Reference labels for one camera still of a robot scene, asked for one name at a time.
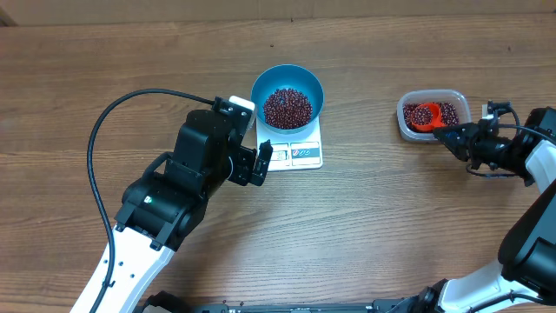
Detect red scoop with blue handle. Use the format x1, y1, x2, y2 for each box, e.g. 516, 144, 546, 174
410, 103, 446, 133

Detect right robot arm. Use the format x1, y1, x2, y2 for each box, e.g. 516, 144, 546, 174
407, 103, 555, 312

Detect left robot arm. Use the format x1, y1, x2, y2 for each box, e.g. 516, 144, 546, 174
72, 96, 273, 312

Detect white digital kitchen scale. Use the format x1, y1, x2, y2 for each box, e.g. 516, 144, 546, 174
256, 118, 323, 171

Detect red beans in bowl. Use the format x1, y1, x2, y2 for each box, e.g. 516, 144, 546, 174
263, 88, 313, 130

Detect teal plastic bowl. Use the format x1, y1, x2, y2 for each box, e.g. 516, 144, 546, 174
250, 64, 325, 133

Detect red adzuki beans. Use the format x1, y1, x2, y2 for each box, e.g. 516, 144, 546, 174
402, 102, 460, 132

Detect clear plastic container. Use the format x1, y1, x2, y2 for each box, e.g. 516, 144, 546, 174
396, 90, 473, 143

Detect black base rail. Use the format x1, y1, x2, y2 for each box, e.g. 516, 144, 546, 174
132, 291, 417, 313

